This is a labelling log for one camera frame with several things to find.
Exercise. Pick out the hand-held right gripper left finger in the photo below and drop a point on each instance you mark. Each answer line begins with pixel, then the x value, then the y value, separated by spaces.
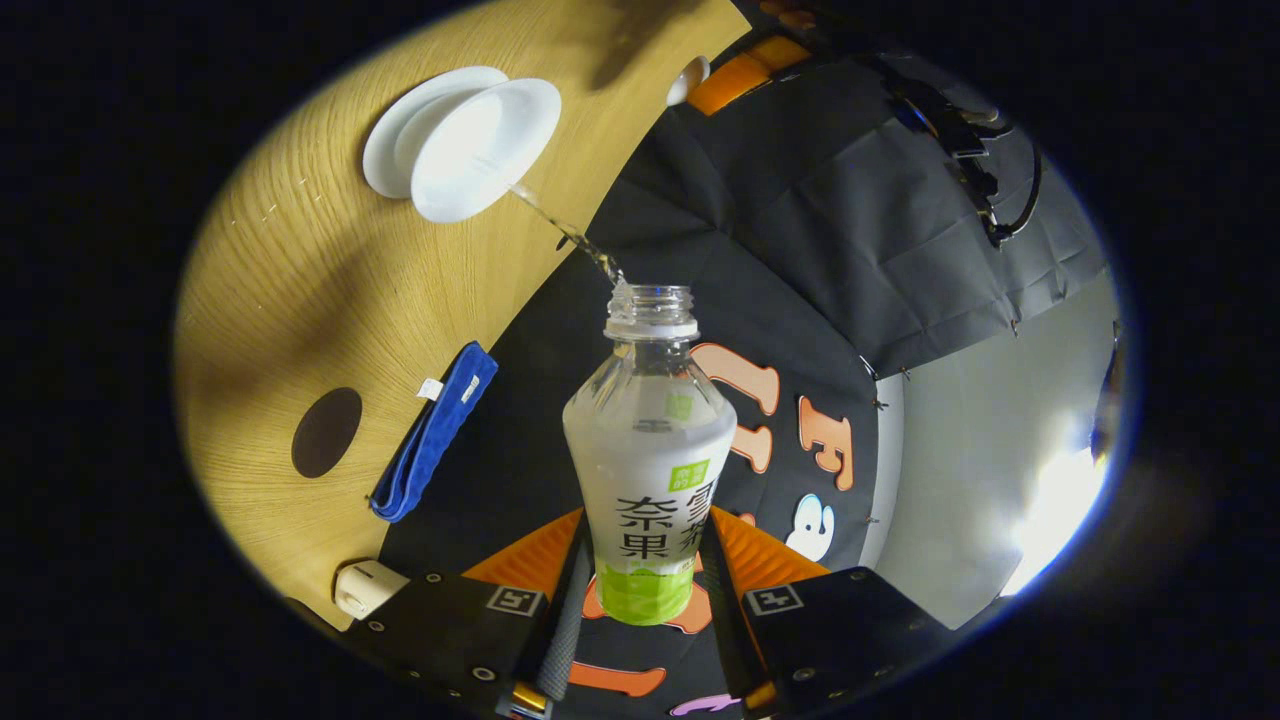
pixel 565 620

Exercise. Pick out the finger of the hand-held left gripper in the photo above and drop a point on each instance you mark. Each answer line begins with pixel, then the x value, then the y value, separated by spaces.
pixel 730 85
pixel 780 52

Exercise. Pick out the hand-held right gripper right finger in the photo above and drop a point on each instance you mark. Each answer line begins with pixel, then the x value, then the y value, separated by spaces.
pixel 722 600

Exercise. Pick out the clear water bottle green label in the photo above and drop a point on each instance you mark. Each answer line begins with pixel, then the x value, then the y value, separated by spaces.
pixel 650 470

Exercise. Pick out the white teacup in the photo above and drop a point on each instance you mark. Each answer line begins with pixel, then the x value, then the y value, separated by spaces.
pixel 480 150

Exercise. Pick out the dark brown round coaster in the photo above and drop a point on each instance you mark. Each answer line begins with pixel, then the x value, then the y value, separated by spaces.
pixel 326 432

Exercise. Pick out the cream toaster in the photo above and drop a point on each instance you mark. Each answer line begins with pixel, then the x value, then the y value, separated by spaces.
pixel 365 590

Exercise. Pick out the blue towel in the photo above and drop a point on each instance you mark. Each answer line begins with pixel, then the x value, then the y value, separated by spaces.
pixel 435 430

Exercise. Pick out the white saucer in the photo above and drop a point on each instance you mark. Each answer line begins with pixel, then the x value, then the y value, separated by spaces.
pixel 385 140

